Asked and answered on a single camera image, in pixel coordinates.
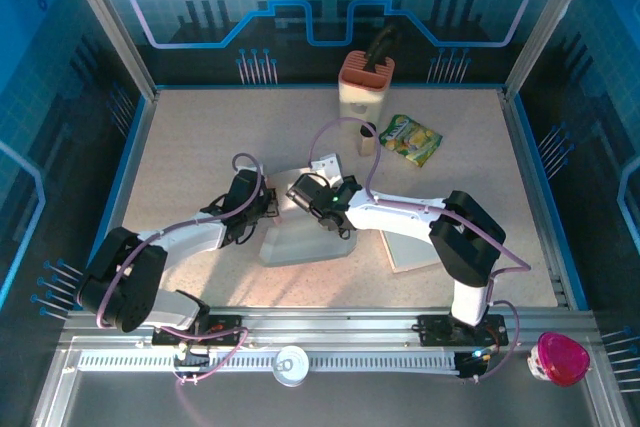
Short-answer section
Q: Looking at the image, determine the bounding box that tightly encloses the aluminium frame post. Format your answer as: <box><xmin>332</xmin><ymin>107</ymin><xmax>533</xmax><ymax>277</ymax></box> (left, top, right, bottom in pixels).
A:
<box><xmin>501</xmin><ymin>0</ymin><xmax>601</xmax><ymax>101</ymax></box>
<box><xmin>57</xmin><ymin>0</ymin><xmax>160</xmax><ymax>101</ymax></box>

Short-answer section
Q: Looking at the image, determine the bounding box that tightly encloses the white paper box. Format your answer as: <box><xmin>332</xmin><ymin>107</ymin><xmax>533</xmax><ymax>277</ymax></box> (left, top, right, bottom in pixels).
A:
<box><xmin>382</xmin><ymin>229</ymin><xmax>447</xmax><ymax>274</ymax></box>

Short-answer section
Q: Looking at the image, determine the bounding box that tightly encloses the pink paper box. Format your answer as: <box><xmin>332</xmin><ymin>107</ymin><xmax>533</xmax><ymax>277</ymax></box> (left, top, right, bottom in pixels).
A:
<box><xmin>258</xmin><ymin>168</ymin><xmax>359</xmax><ymax>268</ymax></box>

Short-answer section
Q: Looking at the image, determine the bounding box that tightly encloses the pink plastic cup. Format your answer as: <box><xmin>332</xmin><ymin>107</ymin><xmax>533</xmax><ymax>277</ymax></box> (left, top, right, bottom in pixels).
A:
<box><xmin>528</xmin><ymin>331</ymin><xmax>592</xmax><ymax>388</ymax></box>

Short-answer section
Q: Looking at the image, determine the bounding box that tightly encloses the small bottle with black cap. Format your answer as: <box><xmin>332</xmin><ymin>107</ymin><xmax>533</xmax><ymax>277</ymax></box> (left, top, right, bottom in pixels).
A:
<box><xmin>356</xmin><ymin>122</ymin><xmax>378</xmax><ymax>158</ymax></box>

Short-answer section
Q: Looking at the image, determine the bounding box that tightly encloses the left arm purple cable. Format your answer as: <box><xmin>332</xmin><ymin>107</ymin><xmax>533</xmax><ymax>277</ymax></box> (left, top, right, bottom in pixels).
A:
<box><xmin>94</xmin><ymin>151</ymin><xmax>266</xmax><ymax>331</ymax></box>

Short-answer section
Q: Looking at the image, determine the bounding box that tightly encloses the green snack bag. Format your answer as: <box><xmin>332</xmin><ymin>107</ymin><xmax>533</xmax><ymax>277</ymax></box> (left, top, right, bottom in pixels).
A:
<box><xmin>377</xmin><ymin>114</ymin><xmax>445</xmax><ymax>168</ymax></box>

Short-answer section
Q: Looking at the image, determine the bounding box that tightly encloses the black knife handle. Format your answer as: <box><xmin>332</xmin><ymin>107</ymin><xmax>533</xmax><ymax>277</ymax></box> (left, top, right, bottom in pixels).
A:
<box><xmin>363</xmin><ymin>24</ymin><xmax>404</xmax><ymax>73</ymax></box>

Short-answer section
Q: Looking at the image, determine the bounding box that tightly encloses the cream and orange knife block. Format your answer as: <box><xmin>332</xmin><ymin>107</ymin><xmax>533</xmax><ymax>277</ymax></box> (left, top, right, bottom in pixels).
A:
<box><xmin>337</xmin><ymin>49</ymin><xmax>396</xmax><ymax>133</ymax></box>

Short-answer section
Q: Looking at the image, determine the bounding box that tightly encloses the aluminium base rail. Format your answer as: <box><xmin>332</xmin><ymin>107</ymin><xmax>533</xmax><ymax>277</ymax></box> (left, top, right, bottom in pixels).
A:
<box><xmin>62</xmin><ymin>305</ymin><xmax>599</xmax><ymax>348</ymax></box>

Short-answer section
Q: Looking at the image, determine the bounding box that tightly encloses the slotted white cable duct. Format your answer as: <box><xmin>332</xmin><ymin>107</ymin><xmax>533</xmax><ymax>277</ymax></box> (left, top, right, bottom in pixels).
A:
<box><xmin>78</xmin><ymin>349</ymin><xmax>461</xmax><ymax>374</ymax></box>

